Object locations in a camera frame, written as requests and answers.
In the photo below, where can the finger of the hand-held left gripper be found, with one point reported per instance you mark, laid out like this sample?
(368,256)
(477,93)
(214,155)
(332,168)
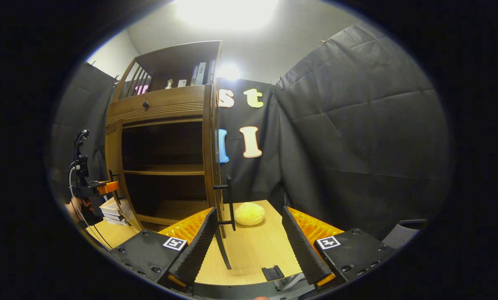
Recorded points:
(107,187)

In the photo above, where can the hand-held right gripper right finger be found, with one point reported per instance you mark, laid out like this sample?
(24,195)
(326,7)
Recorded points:
(302,250)

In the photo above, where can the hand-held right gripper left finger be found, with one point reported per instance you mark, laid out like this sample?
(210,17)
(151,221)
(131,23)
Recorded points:
(196,250)

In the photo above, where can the wooden double-door shoe cabinet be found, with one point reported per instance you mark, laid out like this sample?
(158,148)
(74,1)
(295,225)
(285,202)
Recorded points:
(165,168)

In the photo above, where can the white and orange book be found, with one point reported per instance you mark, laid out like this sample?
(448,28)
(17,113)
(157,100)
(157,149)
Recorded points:
(112,206)

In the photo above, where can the thin dark-edged book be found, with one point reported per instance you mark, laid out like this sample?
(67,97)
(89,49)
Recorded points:
(114,216)

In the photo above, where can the thin white book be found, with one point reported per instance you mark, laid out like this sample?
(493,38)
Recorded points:
(117,221)

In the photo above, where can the round yellow sponge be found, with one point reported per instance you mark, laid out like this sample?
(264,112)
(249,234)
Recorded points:
(249,213)

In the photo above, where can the pink box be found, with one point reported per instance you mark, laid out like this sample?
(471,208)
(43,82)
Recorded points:
(141,90)

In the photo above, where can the small pump bottle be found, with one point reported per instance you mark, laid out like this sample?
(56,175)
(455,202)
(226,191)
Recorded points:
(169,84)

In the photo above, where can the black backdrop cloth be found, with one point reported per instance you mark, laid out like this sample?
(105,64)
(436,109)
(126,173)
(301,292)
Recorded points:
(357,125)

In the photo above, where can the blue upright book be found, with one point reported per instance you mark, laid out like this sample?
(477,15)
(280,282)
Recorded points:
(194,75)

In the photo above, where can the pale grey upright book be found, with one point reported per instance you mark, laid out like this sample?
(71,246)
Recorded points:
(201,73)

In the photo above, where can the ceiling light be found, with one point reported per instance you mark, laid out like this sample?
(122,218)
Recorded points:
(228,12)

